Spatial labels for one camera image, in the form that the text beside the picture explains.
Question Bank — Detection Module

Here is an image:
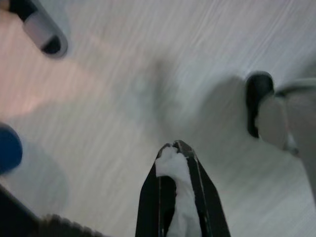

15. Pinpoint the black furniture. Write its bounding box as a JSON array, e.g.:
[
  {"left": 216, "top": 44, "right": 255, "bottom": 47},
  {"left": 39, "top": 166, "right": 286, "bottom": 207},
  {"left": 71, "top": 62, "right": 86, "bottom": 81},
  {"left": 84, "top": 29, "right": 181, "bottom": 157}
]
[{"left": 0, "top": 184, "right": 50, "bottom": 237}]

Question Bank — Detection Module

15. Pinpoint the white tissue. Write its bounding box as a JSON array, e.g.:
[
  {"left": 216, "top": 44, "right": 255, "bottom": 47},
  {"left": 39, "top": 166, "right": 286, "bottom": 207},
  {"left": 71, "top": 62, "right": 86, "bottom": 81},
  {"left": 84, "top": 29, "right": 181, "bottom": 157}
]
[{"left": 155, "top": 147, "right": 202, "bottom": 237}]

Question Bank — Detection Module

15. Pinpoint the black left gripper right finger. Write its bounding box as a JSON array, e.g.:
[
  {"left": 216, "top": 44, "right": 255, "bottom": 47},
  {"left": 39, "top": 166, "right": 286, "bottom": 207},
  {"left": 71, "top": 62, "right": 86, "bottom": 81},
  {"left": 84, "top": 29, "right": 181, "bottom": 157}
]
[{"left": 172, "top": 140, "right": 232, "bottom": 237}]

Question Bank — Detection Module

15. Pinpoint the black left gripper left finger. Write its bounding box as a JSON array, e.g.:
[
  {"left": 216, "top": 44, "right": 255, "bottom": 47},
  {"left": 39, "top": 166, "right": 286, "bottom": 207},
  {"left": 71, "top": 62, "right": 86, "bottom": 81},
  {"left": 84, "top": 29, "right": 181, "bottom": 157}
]
[{"left": 135, "top": 143, "right": 178, "bottom": 237}]

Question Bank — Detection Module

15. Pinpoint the blue bucket with white handle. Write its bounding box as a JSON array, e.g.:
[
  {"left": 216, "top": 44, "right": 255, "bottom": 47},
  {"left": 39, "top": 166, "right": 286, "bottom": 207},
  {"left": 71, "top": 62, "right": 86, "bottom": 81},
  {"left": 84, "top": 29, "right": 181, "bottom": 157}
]
[{"left": 0, "top": 123, "right": 23, "bottom": 176}]

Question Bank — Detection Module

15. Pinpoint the grey white slipper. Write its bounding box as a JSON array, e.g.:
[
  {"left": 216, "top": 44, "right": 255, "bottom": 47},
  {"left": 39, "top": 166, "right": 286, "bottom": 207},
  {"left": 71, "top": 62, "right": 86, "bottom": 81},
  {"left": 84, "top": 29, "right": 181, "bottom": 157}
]
[{"left": 7, "top": 0, "right": 69, "bottom": 59}]

